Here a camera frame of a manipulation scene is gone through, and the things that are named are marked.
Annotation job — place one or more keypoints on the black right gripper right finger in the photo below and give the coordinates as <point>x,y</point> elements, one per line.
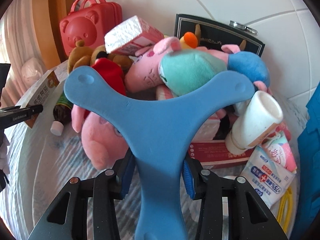
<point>248,215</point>

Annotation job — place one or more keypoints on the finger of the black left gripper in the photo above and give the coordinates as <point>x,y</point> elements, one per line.
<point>11,116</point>

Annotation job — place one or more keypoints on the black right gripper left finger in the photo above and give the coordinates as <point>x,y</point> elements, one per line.
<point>66,216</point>

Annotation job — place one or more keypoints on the blue foam boomerang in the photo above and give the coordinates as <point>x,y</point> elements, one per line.
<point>158,134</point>

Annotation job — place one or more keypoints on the yellow plastic strip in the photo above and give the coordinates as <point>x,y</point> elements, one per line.
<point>285,209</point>

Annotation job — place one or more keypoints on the toothpaste box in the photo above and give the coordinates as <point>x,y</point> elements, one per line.
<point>40,91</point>

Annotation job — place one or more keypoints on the white wet wipes pack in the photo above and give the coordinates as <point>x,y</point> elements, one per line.
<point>269,179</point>

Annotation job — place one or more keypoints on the brown glass bottle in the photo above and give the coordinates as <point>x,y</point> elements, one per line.
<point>62,115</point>

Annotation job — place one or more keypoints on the blue plastic storage crate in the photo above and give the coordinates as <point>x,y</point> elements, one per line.
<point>307,218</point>

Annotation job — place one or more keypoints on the red flat box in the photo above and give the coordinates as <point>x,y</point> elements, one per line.
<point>214,154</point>

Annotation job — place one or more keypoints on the pink tissue pack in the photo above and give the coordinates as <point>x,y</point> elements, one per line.
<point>276,145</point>

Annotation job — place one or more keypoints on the pink pig plush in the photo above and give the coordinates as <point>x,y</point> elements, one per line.
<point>102,142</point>

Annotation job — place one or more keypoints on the brown bear plush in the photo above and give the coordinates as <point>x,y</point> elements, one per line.
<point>83,55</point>

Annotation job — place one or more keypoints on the white plastic bottle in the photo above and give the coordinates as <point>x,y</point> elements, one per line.
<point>262,115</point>

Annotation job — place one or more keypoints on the red bear suitcase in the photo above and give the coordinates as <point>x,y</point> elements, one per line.
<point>89,20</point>

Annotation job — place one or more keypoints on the pink white carton box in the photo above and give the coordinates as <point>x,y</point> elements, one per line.
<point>130,36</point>

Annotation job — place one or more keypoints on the blue elephant plush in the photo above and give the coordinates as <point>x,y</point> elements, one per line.
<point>249,64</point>

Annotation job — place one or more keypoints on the teal pink plush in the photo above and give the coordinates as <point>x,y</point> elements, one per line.
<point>167,63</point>

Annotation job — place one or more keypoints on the black framed box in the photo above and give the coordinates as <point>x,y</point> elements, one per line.
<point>215,34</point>

